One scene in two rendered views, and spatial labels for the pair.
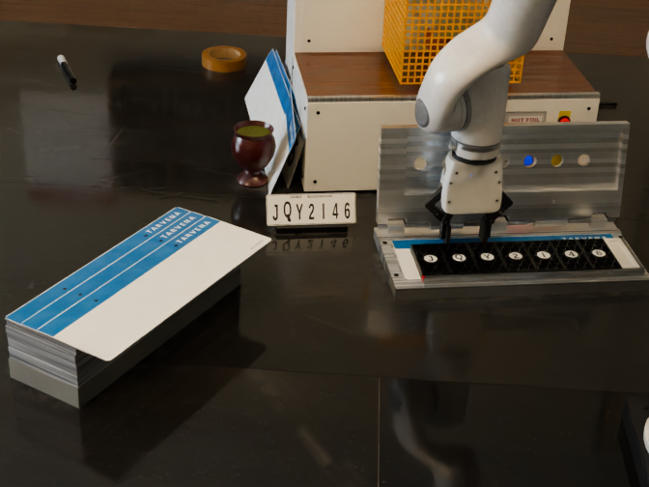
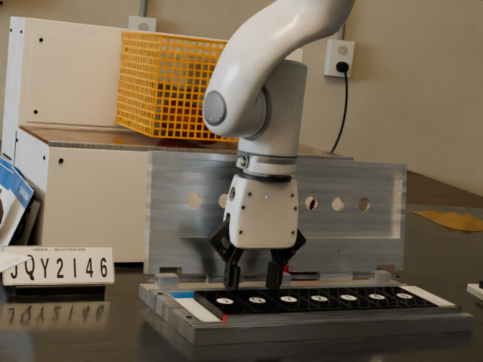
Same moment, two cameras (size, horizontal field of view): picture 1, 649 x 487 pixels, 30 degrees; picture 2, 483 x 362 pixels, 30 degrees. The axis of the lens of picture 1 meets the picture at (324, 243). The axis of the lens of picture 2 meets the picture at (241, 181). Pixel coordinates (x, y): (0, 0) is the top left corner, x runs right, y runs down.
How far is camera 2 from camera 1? 0.96 m
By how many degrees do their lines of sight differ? 27
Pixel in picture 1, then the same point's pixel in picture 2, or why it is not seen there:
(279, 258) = (26, 314)
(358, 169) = (106, 235)
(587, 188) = (369, 238)
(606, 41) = not seen: hidden behind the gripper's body
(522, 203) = (306, 251)
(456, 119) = (256, 113)
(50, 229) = not seen: outside the picture
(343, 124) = (90, 177)
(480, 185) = (275, 210)
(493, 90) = (294, 85)
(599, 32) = not seen: hidden behind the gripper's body
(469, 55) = (277, 26)
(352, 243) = (116, 301)
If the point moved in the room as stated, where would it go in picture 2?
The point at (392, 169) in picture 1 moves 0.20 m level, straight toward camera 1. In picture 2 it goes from (164, 203) to (189, 235)
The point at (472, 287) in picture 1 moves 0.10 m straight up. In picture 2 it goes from (286, 326) to (295, 251)
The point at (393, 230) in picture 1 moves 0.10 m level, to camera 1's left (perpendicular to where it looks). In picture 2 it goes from (165, 283) to (95, 281)
